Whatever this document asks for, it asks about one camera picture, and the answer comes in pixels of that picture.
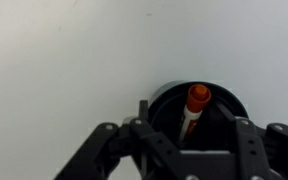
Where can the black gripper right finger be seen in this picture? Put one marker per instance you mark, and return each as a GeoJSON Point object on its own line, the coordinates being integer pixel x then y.
{"type": "Point", "coordinates": [254, 150]}

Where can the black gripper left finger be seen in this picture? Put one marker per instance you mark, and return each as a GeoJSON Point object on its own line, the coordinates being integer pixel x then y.
{"type": "Point", "coordinates": [154, 143]}

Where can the orange capped white marker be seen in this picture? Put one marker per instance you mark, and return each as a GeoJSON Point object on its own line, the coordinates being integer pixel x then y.
{"type": "Point", "coordinates": [197, 96]}

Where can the dark teal ceramic mug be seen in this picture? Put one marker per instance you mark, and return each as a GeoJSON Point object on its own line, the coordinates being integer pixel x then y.
{"type": "Point", "coordinates": [167, 113]}

